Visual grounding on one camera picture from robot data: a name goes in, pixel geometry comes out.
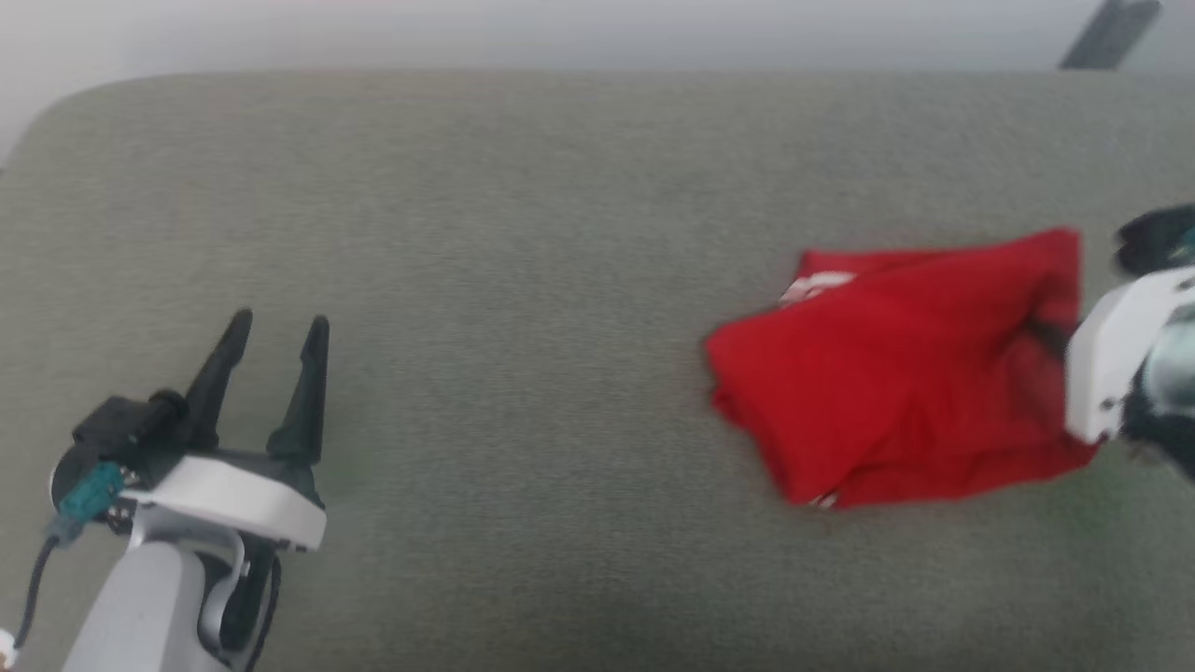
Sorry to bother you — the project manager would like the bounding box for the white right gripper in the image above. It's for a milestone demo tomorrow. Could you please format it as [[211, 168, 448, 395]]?
[[1025, 265, 1195, 446]]

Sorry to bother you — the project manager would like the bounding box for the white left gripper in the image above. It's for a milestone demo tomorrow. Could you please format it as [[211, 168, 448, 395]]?
[[138, 307, 331, 553]]

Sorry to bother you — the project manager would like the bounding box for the red and white t-shirt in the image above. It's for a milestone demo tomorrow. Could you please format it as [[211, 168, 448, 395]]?
[[704, 226, 1103, 511]]

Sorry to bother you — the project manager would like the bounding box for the grey-green fabric sofa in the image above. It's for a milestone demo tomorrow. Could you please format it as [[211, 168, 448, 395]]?
[[0, 69, 1195, 672]]

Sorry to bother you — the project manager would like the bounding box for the grey metal pole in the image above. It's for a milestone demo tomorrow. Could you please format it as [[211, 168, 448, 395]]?
[[1058, 0, 1165, 72]]

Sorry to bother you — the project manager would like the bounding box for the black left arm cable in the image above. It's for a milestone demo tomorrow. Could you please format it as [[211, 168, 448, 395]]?
[[13, 532, 68, 656]]

